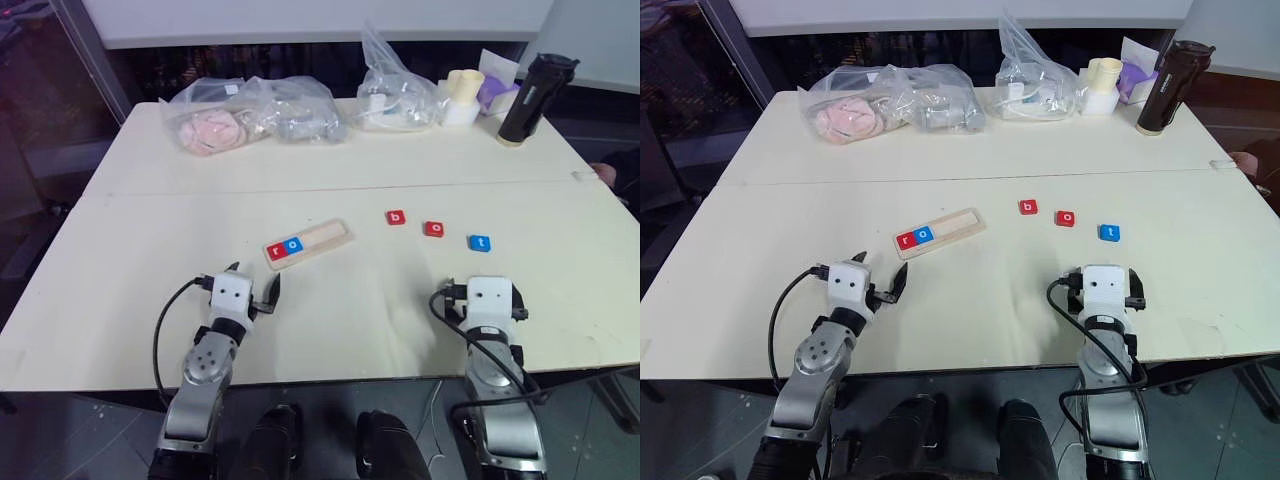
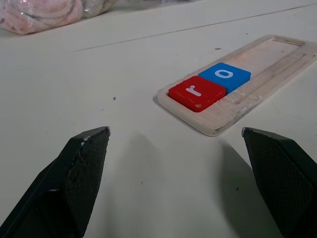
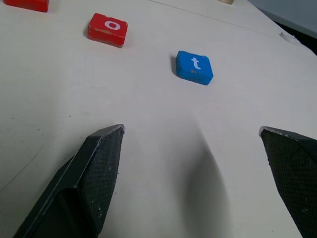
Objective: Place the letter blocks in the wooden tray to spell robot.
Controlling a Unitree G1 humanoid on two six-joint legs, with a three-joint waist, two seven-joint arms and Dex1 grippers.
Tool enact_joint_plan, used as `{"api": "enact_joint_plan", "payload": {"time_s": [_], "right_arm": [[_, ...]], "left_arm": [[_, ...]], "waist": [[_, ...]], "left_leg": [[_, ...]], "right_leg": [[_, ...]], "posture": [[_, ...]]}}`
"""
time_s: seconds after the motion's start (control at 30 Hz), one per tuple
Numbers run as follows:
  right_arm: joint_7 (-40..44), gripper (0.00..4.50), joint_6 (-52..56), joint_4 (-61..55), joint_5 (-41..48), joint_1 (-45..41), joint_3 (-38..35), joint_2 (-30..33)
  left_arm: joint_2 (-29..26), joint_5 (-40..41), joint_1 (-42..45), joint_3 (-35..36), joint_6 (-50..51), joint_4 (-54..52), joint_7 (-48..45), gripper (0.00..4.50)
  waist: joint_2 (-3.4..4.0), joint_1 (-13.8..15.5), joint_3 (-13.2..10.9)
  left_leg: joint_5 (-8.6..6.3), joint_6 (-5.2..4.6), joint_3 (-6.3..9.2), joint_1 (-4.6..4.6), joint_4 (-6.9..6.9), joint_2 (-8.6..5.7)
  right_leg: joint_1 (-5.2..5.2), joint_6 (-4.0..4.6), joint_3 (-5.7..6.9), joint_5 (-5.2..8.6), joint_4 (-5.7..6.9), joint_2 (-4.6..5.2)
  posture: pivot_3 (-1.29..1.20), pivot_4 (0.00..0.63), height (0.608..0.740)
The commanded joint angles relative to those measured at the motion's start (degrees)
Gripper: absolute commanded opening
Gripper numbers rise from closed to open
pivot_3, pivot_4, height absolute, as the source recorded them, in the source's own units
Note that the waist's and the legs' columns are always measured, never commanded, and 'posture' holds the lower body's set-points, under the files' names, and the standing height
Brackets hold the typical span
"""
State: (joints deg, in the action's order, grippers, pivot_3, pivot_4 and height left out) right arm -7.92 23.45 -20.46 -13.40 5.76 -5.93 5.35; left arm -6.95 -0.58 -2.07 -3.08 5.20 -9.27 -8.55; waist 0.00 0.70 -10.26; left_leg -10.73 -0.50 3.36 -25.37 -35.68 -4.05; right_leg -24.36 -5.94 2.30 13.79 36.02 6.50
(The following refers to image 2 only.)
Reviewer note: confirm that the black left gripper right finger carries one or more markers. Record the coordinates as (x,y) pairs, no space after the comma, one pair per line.
(282,173)

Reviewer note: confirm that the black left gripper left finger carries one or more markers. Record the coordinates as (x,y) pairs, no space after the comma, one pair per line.
(62,188)

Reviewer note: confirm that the blue letter o tile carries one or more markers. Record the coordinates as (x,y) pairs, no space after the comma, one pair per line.
(230,77)

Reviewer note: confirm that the wooden letter tray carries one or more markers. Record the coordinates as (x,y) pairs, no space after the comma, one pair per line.
(270,62)

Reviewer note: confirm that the red letter r tile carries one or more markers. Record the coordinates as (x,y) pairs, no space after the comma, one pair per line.
(198,95)

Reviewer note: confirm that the pink plush in plastic bag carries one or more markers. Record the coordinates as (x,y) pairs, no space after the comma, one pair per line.
(37,15)

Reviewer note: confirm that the grey plush in plastic bag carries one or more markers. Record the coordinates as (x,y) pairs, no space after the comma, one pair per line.
(96,7)

